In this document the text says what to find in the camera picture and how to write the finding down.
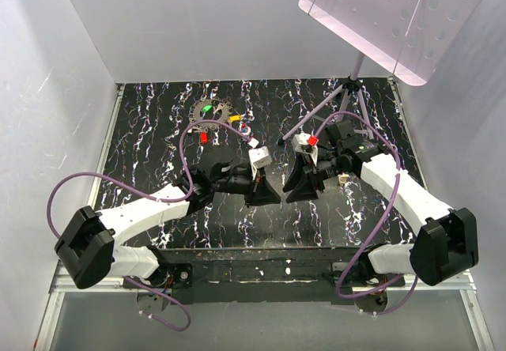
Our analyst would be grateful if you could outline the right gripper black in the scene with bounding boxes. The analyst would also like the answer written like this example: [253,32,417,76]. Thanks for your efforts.
[281,150,344,204]

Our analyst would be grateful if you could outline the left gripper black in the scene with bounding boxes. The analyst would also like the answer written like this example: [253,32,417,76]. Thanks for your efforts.
[212,163,281,209]

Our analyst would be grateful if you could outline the metal key organizer disc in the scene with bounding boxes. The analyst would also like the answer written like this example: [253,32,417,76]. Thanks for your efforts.
[189,98,232,133]

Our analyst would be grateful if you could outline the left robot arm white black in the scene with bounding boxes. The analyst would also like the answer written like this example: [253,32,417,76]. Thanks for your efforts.
[55,163,281,289]

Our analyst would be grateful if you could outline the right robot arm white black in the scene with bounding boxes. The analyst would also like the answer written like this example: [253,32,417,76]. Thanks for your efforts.
[283,120,479,286]

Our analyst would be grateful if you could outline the small beige cup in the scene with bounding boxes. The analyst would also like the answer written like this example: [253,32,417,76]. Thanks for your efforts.
[338,173,349,187]

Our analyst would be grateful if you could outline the red key tag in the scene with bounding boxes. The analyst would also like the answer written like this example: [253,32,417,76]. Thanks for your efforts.
[200,132,209,144]

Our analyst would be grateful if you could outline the silver key in disc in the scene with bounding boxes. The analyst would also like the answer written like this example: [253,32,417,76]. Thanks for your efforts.
[213,104,226,114]

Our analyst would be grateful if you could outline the purple music stand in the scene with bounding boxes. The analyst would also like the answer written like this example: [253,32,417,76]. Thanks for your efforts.
[295,0,505,157]

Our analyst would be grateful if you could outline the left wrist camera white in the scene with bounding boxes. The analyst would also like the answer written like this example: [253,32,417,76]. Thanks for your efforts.
[248,146,272,168]

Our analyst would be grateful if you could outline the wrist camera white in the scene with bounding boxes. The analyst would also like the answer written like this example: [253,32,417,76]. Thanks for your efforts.
[292,133,318,165]
[248,146,272,168]

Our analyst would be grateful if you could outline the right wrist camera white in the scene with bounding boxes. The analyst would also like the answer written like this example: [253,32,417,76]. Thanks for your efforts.
[292,133,318,165]

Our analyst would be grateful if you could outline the ice cream keychain toy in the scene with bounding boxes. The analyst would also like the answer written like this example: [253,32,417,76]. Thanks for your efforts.
[240,123,251,136]

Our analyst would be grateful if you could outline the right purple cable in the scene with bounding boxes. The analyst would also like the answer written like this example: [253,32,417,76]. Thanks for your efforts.
[314,110,418,313]

